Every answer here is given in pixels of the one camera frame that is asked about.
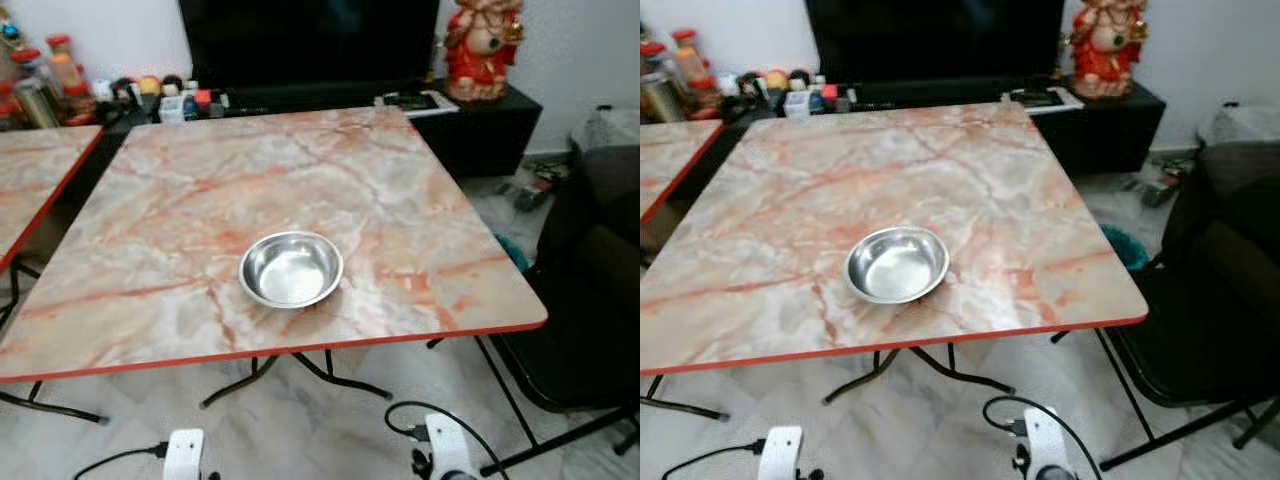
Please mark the large steel bowl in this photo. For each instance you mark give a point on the large steel bowl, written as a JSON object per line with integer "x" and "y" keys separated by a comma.
{"x": 290, "y": 272}
{"x": 897, "y": 267}

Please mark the teal bin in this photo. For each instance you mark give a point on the teal bin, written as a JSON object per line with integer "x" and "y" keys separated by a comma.
{"x": 1126, "y": 248}
{"x": 513, "y": 250}

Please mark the black chair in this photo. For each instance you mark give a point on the black chair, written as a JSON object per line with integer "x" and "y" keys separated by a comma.
{"x": 590, "y": 290}
{"x": 1220, "y": 290}

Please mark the marble-pattern red-edged folding table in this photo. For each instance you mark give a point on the marble-pattern red-edged folding table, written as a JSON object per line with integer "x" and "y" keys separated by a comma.
{"x": 300, "y": 180}
{"x": 35, "y": 170}
{"x": 675, "y": 155}
{"x": 920, "y": 170}

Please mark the black television stand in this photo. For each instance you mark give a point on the black television stand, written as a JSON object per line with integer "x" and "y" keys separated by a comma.
{"x": 490, "y": 135}
{"x": 1110, "y": 130}

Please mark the row of small figurines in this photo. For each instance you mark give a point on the row of small figurines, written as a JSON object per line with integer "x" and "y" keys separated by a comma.
{"x": 165, "y": 97}
{"x": 790, "y": 92}

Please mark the short red-lidded jar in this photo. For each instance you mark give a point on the short red-lidded jar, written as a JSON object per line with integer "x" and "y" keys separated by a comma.
{"x": 662, "y": 90}
{"x": 35, "y": 95}

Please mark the red seated statue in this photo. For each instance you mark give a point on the red seated statue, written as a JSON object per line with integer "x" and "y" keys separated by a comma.
{"x": 1108, "y": 48}
{"x": 482, "y": 50}

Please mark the tall red-lidded jar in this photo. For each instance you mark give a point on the tall red-lidded jar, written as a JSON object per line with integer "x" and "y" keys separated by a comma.
{"x": 68, "y": 75}
{"x": 695, "y": 68}

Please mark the black television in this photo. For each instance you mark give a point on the black television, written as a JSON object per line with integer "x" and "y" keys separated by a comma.
{"x": 935, "y": 38}
{"x": 305, "y": 40}

